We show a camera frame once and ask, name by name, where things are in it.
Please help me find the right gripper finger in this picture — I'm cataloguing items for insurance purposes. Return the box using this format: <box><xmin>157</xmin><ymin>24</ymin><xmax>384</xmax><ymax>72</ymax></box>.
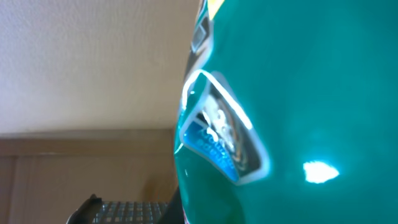
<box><xmin>157</xmin><ymin>187</ymin><xmax>183</xmax><ymax>224</ymax></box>

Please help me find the green snack bag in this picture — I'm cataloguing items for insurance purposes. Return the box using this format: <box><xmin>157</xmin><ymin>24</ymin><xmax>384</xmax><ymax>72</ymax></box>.
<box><xmin>174</xmin><ymin>0</ymin><xmax>397</xmax><ymax>223</ymax></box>

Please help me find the grey plastic basket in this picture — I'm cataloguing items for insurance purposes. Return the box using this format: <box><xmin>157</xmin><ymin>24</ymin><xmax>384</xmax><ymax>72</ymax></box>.
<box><xmin>66</xmin><ymin>194</ymin><xmax>168</xmax><ymax>224</ymax></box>

